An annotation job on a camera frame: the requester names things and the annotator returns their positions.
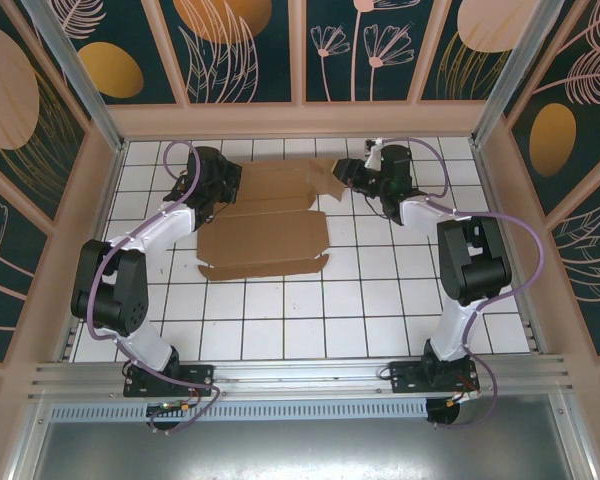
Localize wall panel with small flower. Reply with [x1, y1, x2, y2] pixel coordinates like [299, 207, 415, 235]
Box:
[0, 174, 50, 364]

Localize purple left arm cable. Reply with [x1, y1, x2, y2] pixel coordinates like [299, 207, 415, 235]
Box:
[86, 140, 227, 435]

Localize brown cardboard paper box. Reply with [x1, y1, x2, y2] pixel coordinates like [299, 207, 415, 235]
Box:
[195, 158, 349, 284]

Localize wall panel with pink disc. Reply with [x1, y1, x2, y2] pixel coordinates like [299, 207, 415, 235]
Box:
[418, 0, 549, 101]

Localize wall panel with leaf drawing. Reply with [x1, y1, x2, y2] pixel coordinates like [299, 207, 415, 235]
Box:
[157, 0, 301, 105]

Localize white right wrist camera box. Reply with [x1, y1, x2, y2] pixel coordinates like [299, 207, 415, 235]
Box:
[363, 138, 385, 171]

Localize slotted grey cable duct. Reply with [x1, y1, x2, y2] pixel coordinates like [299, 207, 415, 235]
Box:
[47, 397, 429, 424]

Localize thin black cable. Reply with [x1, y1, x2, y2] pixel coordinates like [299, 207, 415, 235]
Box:
[363, 192, 397, 222]

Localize red black power wires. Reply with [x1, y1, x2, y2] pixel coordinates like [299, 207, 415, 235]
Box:
[427, 387, 482, 426]
[147, 382, 222, 417]

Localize aluminium table edge rail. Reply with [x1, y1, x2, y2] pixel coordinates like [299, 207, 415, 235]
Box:
[472, 139, 546, 355]
[57, 142, 129, 364]

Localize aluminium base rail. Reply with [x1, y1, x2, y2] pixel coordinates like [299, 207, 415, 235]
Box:
[29, 353, 574, 401]

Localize wall panel with flower drawing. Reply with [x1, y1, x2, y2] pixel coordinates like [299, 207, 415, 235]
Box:
[304, 0, 444, 104]

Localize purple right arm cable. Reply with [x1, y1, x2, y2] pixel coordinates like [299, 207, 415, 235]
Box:
[404, 137, 547, 431]

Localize aluminium corner post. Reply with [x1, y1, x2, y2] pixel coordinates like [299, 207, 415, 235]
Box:
[469, 0, 561, 146]
[19, 0, 129, 154]

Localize wall panel with golden oval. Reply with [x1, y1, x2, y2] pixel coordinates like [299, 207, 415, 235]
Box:
[43, 0, 190, 107]

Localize wall panel with orange oval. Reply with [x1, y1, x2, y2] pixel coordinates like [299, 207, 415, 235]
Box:
[507, 0, 600, 219]

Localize wall panel with pink oval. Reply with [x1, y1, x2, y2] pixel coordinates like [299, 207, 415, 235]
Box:
[0, 0, 90, 224]

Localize grey metal sheet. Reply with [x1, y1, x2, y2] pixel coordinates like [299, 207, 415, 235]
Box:
[29, 394, 581, 480]

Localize wall panel with fern drawing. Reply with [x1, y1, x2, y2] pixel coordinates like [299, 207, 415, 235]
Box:
[549, 187, 600, 357]

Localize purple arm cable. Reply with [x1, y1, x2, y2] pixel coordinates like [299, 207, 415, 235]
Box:
[404, 137, 547, 431]
[86, 140, 227, 435]

